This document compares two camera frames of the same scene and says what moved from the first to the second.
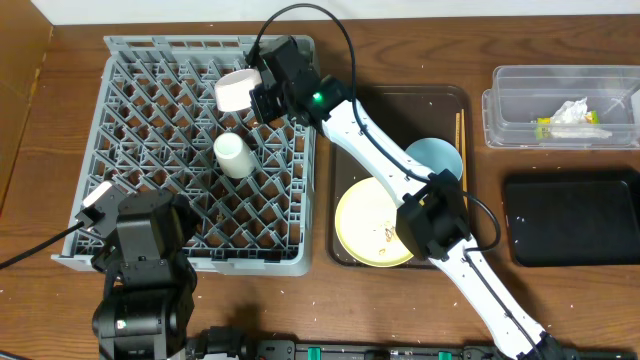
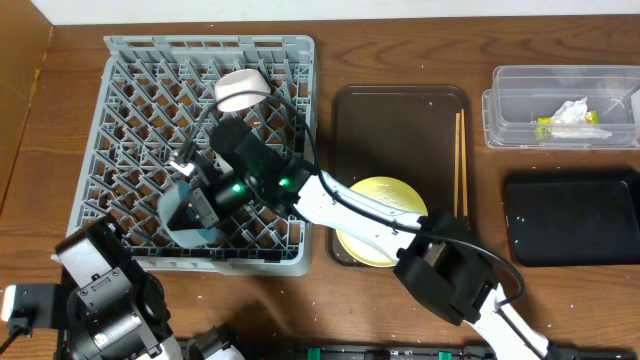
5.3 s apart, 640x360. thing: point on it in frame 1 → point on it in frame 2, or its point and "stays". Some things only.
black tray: (571, 220) stays
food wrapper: (568, 121) stays
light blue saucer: (438, 155) → (175, 195)
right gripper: (265, 103) → (201, 201)
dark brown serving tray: (400, 117) stays
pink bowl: (233, 89) stays
